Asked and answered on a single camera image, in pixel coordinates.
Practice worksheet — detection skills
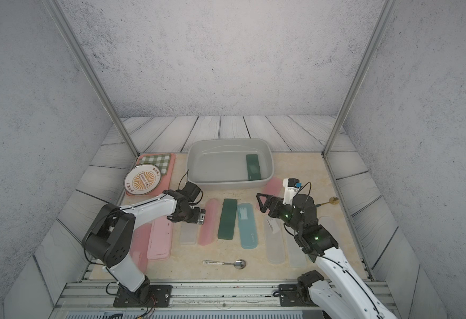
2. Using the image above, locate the aluminium front rail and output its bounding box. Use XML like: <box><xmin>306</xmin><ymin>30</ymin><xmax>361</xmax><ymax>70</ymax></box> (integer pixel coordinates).
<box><xmin>51</xmin><ymin>280</ymin><xmax>325</xmax><ymax>318</ymax></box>

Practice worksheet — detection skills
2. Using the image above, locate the green checkered cloth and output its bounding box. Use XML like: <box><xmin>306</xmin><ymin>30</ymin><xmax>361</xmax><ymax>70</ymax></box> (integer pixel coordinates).
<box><xmin>137</xmin><ymin>154</ymin><xmax>172</xmax><ymax>175</ymax></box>

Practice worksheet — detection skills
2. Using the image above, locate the metal spoon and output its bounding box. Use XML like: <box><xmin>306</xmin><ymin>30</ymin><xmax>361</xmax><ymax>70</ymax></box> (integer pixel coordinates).
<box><xmin>202</xmin><ymin>259</ymin><xmax>247</xmax><ymax>270</ymax></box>

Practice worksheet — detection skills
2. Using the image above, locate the dark green pencil case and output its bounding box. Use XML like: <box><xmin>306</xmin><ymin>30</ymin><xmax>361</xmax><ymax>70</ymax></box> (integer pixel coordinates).
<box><xmin>246</xmin><ymin>154</ymin><xmax>262</xmax><ymax>181</ymax></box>
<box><xmin>217</xmin><ymin>199</ymin><xmax>238</xmax><ymax>240</ymax></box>

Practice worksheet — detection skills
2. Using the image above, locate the translucent pink pencil case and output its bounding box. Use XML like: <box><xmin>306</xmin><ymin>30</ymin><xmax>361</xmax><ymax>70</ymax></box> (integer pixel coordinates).
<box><xmin>256</xmin><ymin>177</ymin><xmax>283</xmax><ymax>211</ymax></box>

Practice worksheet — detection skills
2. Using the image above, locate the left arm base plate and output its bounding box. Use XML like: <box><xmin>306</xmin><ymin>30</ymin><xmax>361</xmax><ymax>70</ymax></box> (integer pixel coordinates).
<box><xmin>113</xmin><ymin>284</ymin><xmax>173</xmax><ymax>308</ymax></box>

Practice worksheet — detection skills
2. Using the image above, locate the frosted white pencil case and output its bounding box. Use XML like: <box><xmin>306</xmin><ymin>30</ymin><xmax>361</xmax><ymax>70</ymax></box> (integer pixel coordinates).
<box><xmin>179</xmin><ymin>223</ymin><xmax>199</xmax><ymax>245</ymax></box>

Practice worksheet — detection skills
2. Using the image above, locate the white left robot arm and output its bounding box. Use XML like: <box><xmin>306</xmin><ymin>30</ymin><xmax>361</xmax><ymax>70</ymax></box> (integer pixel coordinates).
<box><xmin>82</xmin><ymin>182</ymin><xmax>206</xmax><ymax>293</ymax></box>

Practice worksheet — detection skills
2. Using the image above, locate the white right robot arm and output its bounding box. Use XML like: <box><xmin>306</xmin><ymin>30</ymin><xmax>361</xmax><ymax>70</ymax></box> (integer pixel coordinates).
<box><xmin>256</xmin><ymin>194</ymin><xmax>396</xmax><ymax>318</ymax></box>

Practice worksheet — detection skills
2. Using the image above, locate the light pink ridged pencil case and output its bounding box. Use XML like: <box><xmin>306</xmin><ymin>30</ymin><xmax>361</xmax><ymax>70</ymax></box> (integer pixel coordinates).
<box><xmin>147</xmin><ymin>217</ymin><xmax>173</xmax><ymax>261</ymax></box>

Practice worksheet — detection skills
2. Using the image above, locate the round patterned ceramic plate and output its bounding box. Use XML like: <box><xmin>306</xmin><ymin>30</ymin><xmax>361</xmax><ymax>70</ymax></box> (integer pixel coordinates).
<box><xmin>124</xmin><ymin>164</ymin><xmax>162</xmax><ymax>195</ymax></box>

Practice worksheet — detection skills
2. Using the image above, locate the pink plastic tray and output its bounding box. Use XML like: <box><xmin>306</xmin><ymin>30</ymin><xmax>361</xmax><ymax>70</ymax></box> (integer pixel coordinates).
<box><xmin>125</xmin><ymin>153</ymin><xmax>176</xmax><ymax>196</ymax></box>

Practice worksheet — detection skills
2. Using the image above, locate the grey plastic storage box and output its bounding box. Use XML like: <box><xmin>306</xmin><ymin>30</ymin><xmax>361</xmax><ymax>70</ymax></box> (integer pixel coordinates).
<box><xmin>186</xmin><ymin>138</ymin><xmax>275</xmax><ymax>191</ymax></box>

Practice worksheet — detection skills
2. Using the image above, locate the left aluminium frame post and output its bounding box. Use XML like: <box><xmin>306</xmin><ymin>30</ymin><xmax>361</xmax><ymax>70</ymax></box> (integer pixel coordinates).
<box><xmin>43</xmin><ymin>0</ymin><xmax>140</xmax><ymax>158</ymax></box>

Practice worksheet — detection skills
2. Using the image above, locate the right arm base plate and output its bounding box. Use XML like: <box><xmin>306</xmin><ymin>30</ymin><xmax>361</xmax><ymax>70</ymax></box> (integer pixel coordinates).
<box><xmin>272</xmin><ymin>284</ymin><xmax>314</xmax><ymax>307</ymax></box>

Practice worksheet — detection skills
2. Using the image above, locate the right aluminium frame post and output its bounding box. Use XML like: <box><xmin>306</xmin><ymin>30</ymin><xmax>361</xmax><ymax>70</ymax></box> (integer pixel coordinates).
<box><xmin>322</xmin><ymin>0</ymin><xmax>397</xmax><ymax>158</ymax></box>

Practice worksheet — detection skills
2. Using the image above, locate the clear pencil case with label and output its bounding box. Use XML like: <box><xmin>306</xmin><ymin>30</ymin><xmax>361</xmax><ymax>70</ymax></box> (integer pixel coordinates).
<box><xmin>264</xmin><ymin>217</ymin><xmax>286</xmax><ymax>265</ymax></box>

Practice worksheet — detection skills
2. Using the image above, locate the aluminium frame post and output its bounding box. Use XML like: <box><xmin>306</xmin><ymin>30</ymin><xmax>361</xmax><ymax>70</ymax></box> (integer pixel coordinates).
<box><xmin>43</xmin><ymin>0</ymin><xmax>140</xmax><ymax>158</ymax></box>
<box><xmin>322</xmin><ymin>0</ymin><xmax>397</xmax><ymax>158</ymax></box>

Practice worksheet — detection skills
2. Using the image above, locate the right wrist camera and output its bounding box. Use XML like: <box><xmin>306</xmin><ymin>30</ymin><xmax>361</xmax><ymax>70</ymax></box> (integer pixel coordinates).
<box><xmin>283</xmin><ymin>178</ymin><xmax>302</xmax><ymax>205</ymax></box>

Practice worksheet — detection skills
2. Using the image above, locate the rose pink pencil case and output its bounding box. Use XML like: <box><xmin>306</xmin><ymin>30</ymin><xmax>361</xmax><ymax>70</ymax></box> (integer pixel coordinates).
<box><xmin>129</xmin><ymin>223</ymin><xmax>152</xmax><ymax>273</ymax></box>

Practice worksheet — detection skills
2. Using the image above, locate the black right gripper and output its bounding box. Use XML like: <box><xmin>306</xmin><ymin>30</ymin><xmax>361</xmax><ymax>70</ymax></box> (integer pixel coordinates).
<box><xmin>257</xmin><ymin>192</ymin><xmax>305</xmax><ymax>237</ymax></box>

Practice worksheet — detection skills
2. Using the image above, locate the teal pencil case with label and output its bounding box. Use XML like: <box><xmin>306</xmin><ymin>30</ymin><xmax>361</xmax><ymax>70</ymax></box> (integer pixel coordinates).
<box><xmin>237</xmin><ymin>203</ymin><xmax>258</xmax><ymax>250</ymax></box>

